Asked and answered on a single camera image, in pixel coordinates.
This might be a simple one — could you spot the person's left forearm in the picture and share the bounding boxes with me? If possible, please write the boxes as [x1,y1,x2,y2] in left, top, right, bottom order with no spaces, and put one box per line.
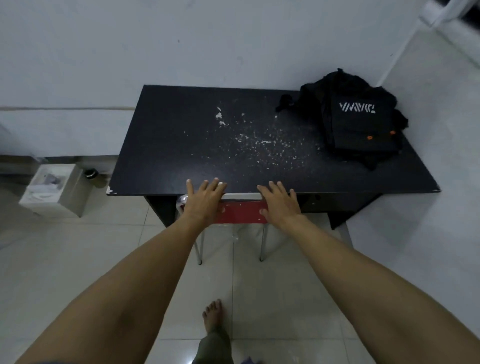
[15,215,214,364]

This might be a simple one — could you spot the red metal-framed chair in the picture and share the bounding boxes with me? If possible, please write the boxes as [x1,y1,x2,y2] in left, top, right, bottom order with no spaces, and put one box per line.
[176,193,271,265]

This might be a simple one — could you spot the black wooden desk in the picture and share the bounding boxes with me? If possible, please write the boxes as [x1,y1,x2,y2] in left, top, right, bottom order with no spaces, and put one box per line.
[106,85,442,230]

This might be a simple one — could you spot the black fabric bag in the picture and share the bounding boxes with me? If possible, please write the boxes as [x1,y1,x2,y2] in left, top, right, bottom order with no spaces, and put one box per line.
[275,68,409,172]

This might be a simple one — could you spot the person's left hand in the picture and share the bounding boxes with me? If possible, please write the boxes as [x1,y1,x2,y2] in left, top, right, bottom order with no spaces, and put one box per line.
[182,178,228,229]

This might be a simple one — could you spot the white door frame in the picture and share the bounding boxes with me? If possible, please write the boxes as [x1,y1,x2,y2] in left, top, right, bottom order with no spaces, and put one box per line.
[419,0,480,28]

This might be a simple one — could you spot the person's right hand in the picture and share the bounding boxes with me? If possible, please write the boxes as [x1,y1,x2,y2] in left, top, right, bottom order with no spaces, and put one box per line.
[257,181,303,226]

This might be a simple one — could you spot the person's bare foot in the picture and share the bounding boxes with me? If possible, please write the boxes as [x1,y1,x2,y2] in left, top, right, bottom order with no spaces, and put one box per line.
[202,299,224,335]

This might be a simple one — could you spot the olive trouser leg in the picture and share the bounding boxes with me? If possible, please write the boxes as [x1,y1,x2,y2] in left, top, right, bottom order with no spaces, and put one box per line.
[191,326,234,364]

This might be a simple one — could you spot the person's right forearm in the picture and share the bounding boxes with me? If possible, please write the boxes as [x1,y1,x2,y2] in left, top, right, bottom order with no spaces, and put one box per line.
[275,214,480,364]

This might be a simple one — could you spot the white cardboard box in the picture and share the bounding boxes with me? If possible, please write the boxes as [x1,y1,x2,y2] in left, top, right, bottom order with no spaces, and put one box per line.
[19,163,94,218]

